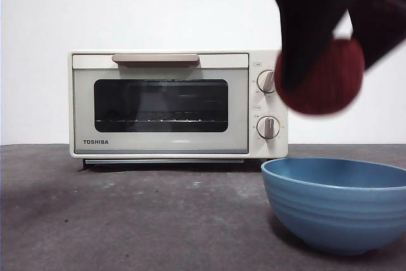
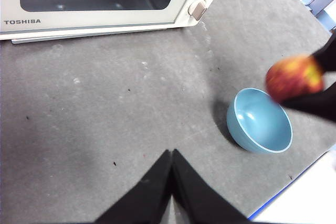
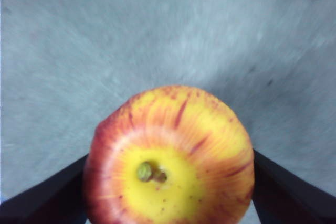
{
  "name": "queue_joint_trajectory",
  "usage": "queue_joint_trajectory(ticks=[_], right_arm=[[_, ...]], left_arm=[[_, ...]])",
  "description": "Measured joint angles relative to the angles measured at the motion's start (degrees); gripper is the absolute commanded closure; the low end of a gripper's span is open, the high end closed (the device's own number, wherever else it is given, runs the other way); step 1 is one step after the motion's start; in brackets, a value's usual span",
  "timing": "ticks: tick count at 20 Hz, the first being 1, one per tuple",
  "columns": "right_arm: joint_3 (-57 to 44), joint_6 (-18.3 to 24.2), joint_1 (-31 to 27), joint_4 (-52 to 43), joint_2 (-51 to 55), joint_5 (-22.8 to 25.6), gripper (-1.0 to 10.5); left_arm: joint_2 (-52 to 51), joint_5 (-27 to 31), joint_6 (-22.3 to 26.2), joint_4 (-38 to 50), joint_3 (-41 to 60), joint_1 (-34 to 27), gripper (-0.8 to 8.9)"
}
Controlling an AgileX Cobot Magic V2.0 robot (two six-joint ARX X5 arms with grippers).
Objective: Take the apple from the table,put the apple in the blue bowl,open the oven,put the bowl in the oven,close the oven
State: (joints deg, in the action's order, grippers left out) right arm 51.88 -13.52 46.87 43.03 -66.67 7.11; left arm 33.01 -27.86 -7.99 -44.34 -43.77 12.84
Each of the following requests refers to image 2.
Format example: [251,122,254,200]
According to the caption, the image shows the white board with blue edge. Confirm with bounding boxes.
[248,145,336,224]

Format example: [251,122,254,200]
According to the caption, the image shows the red yellow apple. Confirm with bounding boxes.
[265,54,324,103]

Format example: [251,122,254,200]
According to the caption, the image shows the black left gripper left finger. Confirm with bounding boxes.
[94,150,173,224]

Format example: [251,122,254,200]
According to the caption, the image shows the glass oven door with handle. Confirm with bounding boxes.
[0,0,204,35]

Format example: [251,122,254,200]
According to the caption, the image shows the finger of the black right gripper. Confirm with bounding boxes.
[280,82,336,124]
[312,31,336,72]

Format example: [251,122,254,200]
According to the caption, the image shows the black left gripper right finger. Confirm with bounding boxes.
[172,149,250,224]

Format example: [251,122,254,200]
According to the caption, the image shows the blue ribbed bowl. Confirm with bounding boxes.
[226,88,293,154]

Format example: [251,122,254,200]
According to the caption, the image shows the cream timer knob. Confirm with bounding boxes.
[187,0,208,22]

